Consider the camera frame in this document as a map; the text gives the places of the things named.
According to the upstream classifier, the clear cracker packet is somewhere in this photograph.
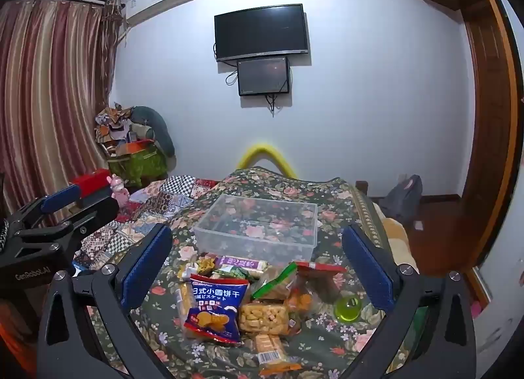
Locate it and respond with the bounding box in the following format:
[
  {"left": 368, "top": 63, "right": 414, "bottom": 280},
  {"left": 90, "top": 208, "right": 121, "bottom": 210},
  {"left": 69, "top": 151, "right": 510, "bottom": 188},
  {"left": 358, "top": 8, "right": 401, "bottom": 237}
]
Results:
[{"left": 238, "top": 300, "right": 293, "bottom": 336}]

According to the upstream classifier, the green jelly cup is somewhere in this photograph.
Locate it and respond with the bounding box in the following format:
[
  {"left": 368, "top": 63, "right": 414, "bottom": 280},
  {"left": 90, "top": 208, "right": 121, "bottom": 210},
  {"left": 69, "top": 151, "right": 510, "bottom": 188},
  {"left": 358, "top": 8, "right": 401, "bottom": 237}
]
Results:
[{"left": 333, "top": 296, "right": 362, "bottom": 321}]

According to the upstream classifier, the red box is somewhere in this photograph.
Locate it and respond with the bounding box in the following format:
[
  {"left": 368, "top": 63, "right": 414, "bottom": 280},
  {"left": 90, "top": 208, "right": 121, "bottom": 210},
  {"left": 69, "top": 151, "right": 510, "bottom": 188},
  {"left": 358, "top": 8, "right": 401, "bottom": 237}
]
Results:
[{"left": 69, "top": 170, "right": 113, "bottom": 195}]

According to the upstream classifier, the small black wall monitor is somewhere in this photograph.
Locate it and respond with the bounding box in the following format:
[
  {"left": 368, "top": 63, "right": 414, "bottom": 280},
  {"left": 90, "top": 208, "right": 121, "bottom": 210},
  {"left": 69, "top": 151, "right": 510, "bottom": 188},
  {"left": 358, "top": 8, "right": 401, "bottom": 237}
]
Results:
[{"left": 236, "top": 57, "right": 291, "bottom": 97}]

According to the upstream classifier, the beige blanket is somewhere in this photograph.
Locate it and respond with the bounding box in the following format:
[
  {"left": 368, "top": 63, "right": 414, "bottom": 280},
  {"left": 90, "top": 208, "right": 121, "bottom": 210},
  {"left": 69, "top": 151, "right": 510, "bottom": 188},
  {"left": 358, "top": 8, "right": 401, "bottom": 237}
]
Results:
[{"left": 381, "top": 217, "right": 418, "bottom": 273}]

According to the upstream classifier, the patchwork quilt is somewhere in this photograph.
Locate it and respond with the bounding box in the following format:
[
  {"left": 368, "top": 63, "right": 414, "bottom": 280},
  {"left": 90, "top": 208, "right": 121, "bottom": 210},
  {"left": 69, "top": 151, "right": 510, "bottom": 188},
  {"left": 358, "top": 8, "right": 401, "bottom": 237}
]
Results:
[{"left": 74, "top": 174, "right": 217, "bottom": 273}]

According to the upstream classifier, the yellow foam tube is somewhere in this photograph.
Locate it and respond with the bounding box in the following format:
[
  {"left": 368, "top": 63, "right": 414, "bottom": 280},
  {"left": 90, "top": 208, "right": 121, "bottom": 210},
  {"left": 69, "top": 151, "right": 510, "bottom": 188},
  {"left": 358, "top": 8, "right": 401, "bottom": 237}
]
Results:
[{"left": 238, "top": 142, "right": 299, "bottom": 179}]

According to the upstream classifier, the pink toy rabbit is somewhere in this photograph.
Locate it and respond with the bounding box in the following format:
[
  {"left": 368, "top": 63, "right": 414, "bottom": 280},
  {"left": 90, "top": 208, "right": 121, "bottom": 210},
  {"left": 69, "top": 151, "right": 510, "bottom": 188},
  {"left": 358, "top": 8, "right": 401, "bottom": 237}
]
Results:
[{"left": 107, "top": 173, "right": 132, "bottom": 205}]

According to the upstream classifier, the large black wall television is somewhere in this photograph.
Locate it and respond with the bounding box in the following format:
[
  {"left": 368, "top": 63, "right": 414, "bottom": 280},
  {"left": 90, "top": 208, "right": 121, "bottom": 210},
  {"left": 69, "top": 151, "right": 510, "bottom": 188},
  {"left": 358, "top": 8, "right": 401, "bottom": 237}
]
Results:
[{"left": 214, "top": 4, "right": 309, "bottom": 63}]

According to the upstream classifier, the clear plastic box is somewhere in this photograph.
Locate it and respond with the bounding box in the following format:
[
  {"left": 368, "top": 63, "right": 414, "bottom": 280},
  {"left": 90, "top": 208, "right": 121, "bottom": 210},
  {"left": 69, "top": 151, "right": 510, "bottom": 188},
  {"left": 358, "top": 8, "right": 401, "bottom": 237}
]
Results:
[{"left": 193, "top": 193, "right": 319, "bottom": 262}]

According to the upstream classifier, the orange snack packet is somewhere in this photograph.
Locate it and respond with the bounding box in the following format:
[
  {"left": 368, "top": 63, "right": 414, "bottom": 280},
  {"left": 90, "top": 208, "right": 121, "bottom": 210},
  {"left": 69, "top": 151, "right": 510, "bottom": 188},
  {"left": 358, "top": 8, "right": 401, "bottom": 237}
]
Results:
[{"left": 287, "top": 293, "right": 324, "bottom": 322}]

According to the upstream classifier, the striped red curtain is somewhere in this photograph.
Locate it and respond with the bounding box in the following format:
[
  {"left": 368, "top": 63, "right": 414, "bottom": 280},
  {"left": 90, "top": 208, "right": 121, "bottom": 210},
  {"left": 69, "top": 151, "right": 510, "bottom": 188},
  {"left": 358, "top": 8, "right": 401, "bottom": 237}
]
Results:
[{"left": 0, "top": 0, "right": 123, "bottom": 220}]

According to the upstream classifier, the floral blanket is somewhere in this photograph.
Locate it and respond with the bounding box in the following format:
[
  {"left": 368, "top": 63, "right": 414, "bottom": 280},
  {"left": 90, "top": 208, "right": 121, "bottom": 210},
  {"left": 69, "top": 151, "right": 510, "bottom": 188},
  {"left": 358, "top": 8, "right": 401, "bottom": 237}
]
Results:
[{"left": 74, "top": 168, "right": 418, "bottom": 379}]

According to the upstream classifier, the yellow wafer packet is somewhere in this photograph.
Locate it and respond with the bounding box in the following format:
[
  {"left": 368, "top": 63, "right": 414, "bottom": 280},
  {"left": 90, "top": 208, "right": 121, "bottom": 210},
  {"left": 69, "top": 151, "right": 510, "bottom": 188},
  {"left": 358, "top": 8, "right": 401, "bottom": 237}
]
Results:
[{"left": 175, "top": 281, "right": 195, "bottom": 324}]

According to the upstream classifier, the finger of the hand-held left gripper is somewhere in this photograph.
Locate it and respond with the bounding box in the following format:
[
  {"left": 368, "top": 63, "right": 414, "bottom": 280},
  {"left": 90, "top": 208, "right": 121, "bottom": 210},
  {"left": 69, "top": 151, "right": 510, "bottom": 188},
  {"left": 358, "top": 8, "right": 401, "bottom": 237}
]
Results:
[
  {"left": 8, "top": 184, "right": 82, "bottom": 232},
  {"left": 18, "top": 198, "right": 120, "bottom": 246}
]

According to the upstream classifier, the black monitor cable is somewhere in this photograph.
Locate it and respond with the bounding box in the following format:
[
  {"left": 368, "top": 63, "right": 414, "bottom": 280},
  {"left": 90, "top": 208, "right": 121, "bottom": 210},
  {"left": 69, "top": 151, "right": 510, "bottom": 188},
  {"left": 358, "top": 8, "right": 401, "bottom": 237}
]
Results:
[{"left": 265, "top": 93, "right": 287, "bottom": 118}]

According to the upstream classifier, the green pea packet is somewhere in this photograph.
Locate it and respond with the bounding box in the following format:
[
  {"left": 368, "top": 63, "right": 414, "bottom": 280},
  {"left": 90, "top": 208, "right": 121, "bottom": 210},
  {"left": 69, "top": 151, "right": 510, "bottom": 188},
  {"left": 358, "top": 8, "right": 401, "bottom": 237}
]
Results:
[{"left": 213, "top": 266, "right": 252, "bottom": 281}]

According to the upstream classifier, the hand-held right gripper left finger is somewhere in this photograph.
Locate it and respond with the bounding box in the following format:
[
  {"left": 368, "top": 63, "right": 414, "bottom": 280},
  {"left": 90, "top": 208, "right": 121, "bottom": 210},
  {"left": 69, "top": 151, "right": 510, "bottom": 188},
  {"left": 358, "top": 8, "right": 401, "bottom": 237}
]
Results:
[{"left": 37, "top": 224, "right": 175, "bottom": 379}]

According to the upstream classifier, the blue biscuit packet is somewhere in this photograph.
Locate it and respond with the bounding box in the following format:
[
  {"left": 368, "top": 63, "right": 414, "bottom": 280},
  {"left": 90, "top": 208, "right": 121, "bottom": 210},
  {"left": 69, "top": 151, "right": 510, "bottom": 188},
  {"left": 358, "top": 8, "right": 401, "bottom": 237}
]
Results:
[{"left": 183, "top": 274, "right": 251, "bottom": 347}]

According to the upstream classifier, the brown wooden door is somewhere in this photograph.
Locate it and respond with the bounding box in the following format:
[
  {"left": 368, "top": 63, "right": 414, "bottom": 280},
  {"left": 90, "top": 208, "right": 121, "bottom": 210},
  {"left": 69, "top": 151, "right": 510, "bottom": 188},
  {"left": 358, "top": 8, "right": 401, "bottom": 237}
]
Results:
[{"left": 462, "top": 0, "right": 522, "bottom": 277}]

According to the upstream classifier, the tan wafer packet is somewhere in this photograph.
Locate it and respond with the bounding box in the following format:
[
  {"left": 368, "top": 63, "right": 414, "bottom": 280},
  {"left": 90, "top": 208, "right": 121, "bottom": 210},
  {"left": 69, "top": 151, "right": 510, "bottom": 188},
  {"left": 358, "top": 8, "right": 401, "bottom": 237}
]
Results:
[{"left": 254, "top": 333, "right": 304, "bottom": 375}]

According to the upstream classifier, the green patterned box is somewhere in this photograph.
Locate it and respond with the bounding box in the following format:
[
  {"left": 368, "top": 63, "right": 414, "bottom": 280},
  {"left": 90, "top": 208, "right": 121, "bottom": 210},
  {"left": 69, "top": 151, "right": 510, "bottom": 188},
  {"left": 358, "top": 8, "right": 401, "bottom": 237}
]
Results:
[{"left": 108, "top": 139, "right": 169, "bottom": 185}]

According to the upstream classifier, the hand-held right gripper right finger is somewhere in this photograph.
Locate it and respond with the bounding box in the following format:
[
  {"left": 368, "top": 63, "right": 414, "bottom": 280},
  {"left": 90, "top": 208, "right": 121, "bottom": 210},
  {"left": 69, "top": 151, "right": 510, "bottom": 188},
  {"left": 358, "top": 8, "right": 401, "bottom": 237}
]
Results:
[{"left": 342, "top": 224, "right": 477, "bottom": 379}]

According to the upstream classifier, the grey roll pillow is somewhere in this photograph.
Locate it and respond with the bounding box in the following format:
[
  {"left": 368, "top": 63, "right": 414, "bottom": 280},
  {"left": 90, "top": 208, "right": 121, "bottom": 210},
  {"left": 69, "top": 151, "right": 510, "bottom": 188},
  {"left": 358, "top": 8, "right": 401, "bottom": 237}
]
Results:
[{"left": 131, "top": 106, "right": 177, "bottom": 156}]

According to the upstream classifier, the purple label biscuit packet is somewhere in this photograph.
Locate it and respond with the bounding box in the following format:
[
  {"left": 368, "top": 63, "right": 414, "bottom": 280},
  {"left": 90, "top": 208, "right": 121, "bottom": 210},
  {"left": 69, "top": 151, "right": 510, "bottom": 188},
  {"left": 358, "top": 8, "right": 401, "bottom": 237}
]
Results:
[{"left": 215, "top": 255, "right": 271, "bottom": 273}]

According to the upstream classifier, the clear packet with green seals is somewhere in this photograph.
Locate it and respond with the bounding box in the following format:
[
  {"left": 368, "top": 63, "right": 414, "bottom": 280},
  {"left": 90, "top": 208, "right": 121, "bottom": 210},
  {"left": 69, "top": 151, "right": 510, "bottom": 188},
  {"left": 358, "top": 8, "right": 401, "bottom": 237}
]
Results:
[{"left": 251, "top": 262, "right": 299, "bottom": 302}]

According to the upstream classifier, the red snack packet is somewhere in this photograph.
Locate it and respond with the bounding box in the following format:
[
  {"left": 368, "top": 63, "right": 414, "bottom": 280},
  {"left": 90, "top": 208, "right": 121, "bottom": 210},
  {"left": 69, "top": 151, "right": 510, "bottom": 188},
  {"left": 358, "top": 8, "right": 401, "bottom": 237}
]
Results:
[{"left": 295, "top": 261, "right": 348, "bottom": 298}]

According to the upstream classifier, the grey backpack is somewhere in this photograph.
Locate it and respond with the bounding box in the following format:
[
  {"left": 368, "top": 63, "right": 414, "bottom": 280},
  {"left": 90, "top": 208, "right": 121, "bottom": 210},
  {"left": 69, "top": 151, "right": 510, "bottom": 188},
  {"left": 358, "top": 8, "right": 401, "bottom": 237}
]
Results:
[{"left": 381, "top": 174, "right": 423, "bottom": 224}]

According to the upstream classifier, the patterned cloth pile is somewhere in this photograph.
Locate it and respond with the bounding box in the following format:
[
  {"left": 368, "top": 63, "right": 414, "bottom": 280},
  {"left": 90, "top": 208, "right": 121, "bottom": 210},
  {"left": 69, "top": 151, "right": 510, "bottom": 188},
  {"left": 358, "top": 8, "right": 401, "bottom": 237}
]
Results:
[{"left": 95, "top": 103, "right": 136, "bottom": 146}]

